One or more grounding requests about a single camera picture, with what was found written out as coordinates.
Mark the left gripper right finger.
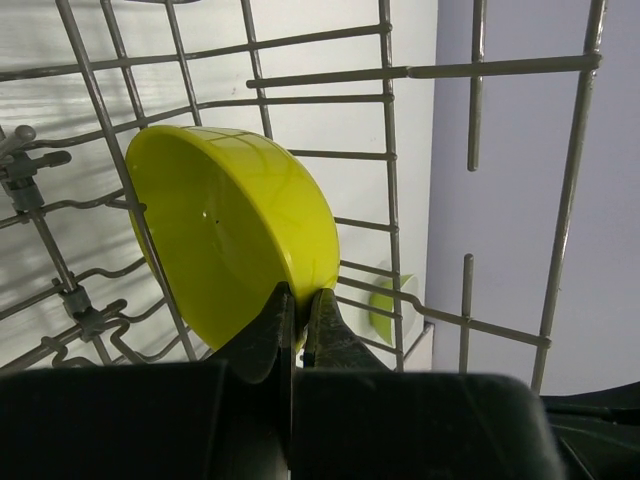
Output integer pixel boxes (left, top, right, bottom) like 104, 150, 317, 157
292, 289, 566, 479

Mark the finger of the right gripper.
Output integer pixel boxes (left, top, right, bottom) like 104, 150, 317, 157
541, 382, 639, 480

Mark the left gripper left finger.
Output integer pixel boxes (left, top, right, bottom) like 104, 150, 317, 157
1, 282, 295, 479

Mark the lime green bowl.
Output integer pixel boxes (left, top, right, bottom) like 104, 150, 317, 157
125, 125, 340, 349

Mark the grey wire dish rack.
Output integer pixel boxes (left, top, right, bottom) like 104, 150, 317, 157
1, 1, 607, 389

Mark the white square bowl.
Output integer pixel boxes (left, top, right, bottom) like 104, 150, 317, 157
368, 274, 420, 345

